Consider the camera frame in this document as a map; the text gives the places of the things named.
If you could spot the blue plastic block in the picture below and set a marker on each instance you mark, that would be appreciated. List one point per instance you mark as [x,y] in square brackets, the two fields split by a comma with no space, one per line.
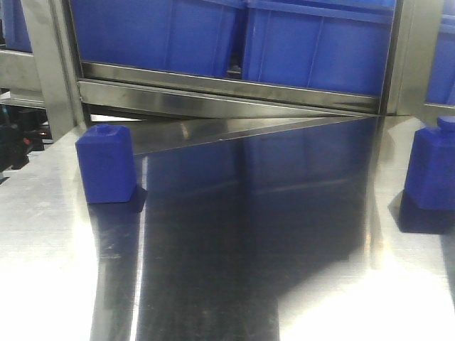
[106,161]
[430,174]

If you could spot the blue bin behind left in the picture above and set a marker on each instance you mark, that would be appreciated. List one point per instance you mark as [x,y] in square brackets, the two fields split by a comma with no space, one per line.
[193,37]

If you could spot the blue bin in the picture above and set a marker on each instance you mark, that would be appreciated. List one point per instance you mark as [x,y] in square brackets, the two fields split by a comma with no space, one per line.
[14,26]
[193,37]
[324,45]
[441,83]

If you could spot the blue bin behind right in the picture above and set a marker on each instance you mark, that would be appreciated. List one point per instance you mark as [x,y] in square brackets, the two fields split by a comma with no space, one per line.
[324,45]

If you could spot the black equipment with red light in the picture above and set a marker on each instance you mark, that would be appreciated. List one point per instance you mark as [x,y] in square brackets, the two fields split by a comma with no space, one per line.
[23,130]

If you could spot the blue bin far right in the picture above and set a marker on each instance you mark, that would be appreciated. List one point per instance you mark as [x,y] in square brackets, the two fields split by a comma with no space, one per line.
[441,83]

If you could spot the blue bin far left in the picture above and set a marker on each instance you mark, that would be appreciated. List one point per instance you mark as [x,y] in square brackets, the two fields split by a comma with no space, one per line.
[14,26]

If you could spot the stainless steel shelf frame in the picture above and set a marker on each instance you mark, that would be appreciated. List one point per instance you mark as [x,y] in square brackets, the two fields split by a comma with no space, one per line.
[70,88]

